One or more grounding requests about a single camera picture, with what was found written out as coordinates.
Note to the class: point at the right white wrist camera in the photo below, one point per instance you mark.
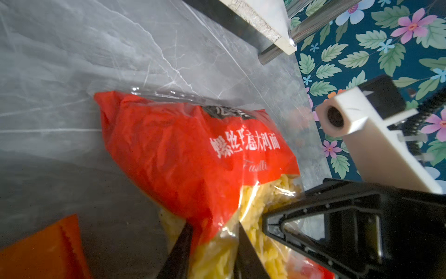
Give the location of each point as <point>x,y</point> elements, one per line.
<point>377,129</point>

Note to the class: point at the orange macaroni bag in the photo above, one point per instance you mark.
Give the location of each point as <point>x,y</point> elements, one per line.
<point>53,253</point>

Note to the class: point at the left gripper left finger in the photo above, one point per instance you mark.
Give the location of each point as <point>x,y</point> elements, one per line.
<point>177,264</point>

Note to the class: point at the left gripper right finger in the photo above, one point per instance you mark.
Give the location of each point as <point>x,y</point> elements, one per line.
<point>248,264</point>

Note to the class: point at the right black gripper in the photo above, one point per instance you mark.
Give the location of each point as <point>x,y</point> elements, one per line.
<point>338,225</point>

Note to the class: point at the red macaroni bag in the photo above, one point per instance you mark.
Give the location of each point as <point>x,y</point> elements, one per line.
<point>211,166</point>

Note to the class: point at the white two-tier shelf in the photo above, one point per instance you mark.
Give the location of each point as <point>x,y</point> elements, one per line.
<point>267,25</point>

